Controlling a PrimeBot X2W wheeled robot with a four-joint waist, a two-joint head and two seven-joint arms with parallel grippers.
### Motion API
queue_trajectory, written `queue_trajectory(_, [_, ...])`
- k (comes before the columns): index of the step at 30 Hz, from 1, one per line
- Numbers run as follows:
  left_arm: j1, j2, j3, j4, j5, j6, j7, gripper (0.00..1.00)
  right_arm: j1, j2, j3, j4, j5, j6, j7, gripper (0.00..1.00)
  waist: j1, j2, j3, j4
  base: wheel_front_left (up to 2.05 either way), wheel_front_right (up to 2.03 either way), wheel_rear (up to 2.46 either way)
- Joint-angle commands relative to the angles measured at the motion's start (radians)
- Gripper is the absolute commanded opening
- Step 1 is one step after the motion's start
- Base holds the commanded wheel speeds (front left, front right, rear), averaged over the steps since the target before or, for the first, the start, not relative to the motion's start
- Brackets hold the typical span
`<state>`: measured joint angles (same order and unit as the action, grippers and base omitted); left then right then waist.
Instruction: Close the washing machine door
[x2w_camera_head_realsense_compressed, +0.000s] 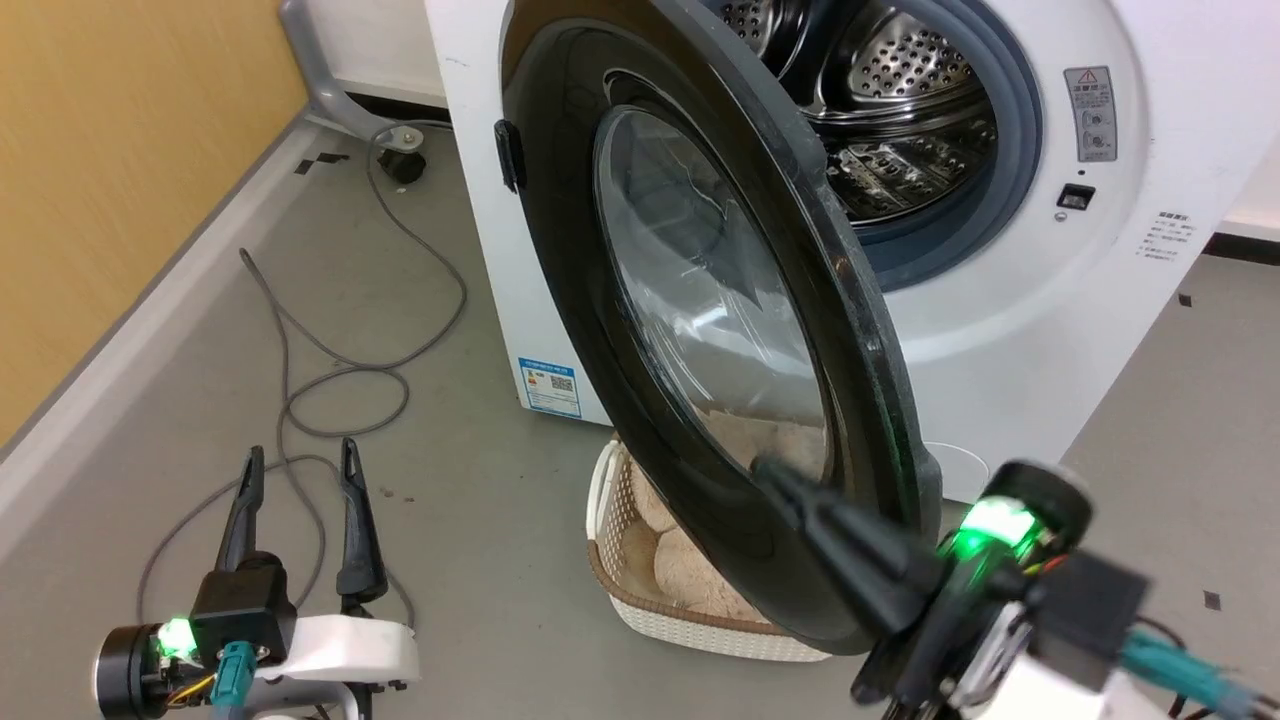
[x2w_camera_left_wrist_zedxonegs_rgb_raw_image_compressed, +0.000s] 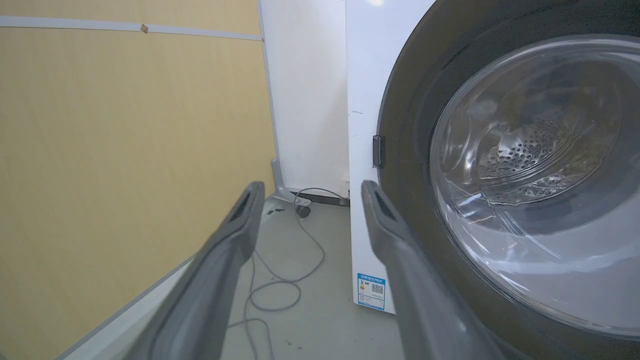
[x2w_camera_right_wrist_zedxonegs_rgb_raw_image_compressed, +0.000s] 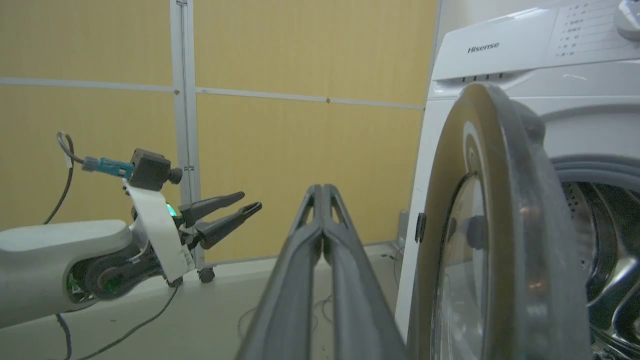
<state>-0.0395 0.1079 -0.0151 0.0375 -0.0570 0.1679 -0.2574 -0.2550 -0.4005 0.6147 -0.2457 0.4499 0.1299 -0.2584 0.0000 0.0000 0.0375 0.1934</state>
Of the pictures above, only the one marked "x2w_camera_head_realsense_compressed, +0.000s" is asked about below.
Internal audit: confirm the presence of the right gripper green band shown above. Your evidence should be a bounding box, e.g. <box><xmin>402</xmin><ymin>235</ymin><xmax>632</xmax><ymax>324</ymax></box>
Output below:
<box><xmin>750</xmin><ymin>455</ymin><xmax>1094</xmax><ymax>713</ymax></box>

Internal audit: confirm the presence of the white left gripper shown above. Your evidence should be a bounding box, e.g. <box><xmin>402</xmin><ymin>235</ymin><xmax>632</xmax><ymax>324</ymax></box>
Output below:
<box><xmin>214</xmin><ymin>437</ymin><xmax>422</xmax><ymax>720</ymax></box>

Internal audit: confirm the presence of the black round washer door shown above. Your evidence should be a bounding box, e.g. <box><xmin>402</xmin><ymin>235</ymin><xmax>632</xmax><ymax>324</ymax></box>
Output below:
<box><xmin>494</xmin><ymin>0</ymin><xmax>944</xmax><ymax>657</ymax></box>

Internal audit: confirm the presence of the white front-load washing machine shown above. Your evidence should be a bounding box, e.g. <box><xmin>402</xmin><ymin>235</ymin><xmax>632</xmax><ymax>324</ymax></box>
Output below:
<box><xmin>425</xmin><ymin>0</ymin><xmax>1280</xmax><ymax>504</ymax></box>

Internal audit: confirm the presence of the grey rubber door gasket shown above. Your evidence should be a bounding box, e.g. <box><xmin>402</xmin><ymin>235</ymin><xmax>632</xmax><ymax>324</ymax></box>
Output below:
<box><xmin>862</xmin><ymin>0</ymin><xmax>1044</xmax><ymax>293</ymax></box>

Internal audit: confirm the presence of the round white filter cover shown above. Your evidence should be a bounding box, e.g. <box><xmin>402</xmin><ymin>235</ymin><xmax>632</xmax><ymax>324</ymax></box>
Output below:
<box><xmin>924</xmin><ymin>441</ymin><xmax>992</xmax><ymax>503</ymax></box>

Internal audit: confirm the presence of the beige plush cloth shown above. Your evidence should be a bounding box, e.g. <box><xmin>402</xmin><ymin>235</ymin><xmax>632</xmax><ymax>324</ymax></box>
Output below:
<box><xmin>618</xmin><ymin>408</ymin><xmax>829</xmax><ymax>623</ymax></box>

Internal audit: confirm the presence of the white woven laundry basket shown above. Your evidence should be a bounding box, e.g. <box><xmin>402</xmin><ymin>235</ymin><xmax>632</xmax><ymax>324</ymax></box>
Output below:
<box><xmin>585</xmin><ymin>434</ymin><xmax>833</xmax><ymax>664</ymax></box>

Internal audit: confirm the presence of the blue energy label sticker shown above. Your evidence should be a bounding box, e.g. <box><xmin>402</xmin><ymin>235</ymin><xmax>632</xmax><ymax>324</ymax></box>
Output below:
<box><xmin>516</xmin><ymin>356</ymin><xmax>584</xmax><ymax>420</ymax></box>

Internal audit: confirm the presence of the black caster wheel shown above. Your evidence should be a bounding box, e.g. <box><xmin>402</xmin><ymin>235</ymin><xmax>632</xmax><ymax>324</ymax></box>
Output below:
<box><xmin>379</xmin><ymin>147</ymin><xmax>429</xmax><ymax>187</ymax></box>

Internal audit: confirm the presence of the grey metal stand leg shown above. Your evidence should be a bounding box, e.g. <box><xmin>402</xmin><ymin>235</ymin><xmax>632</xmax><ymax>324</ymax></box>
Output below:
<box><xmin>279</xmin><ymin>0</ymin><xmax>427</xmax><ymax>153</ymax></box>

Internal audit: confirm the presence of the stainless steel washer drum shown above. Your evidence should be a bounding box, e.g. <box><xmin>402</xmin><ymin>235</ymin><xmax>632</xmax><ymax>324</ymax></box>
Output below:
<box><xmin>703</xmin><ymin>0</ymin><xmax>1001</xmax><ymax>227</ymax></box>

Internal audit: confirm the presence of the grey warning sticker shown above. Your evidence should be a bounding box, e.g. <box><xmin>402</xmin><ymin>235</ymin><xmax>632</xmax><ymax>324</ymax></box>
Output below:
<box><xmin>1063</xmin><ymin>66</ymin><xmax>1119</xmax><ymax>164</ymax></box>

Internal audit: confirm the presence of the grey floor cable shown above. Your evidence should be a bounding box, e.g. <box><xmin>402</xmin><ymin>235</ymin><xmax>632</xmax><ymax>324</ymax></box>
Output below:
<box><xmin>135</xmin><ymin>120</ymin><xmax>470</xmax><ymax>633</ymax></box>

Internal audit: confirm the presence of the teal left camera cable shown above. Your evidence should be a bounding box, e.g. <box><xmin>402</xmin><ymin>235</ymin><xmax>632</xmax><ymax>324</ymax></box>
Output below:
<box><xmin>209</xmin><ymin>641</ymin><xmax>257</xmax><ymax>720</ymax></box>

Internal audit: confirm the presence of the teal camera cable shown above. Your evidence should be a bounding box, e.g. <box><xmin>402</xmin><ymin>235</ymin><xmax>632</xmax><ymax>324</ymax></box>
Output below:
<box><xmin>209</xmin><ymin>641</ymin><xmax>257</xmax><ymax>720</ymax></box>
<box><xmin>1118</xmin><ymin>628</ymin><xmax>1280</xmax><ymax>716</ymax></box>

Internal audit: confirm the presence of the teal right camera cable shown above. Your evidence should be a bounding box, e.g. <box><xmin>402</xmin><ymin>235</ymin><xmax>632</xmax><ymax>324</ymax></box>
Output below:
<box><xmin>1118</xmin><ymin>628</ymin><xmax>1280</xmax><ymax>716</ymax></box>

